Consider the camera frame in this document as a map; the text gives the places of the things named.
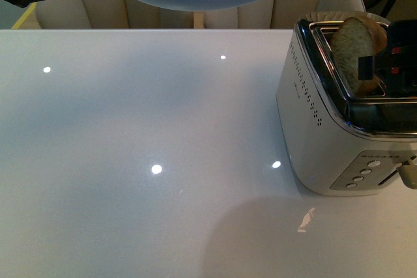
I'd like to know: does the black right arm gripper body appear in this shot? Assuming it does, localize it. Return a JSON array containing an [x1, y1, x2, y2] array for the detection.
[[358, 20, 416, 93]]

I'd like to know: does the beige chair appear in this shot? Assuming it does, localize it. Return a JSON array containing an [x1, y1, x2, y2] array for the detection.
[[194, 0, 366, 29], [35, 0, 162, 29]]

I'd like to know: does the slice of brown bread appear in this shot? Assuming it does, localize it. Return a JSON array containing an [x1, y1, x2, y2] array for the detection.
[[330, 16, 387, 98]]

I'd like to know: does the beige chair on left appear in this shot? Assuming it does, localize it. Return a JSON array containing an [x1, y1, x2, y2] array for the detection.
[[35, 0, 162, 29]]

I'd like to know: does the beige chair on right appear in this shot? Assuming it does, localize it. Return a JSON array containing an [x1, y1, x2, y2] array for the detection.
[[194, 0, 366, 29]]

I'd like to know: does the white chrome two-slot toaster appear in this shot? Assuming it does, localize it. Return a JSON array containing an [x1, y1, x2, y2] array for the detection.
[[276, 11, 416, 196]]

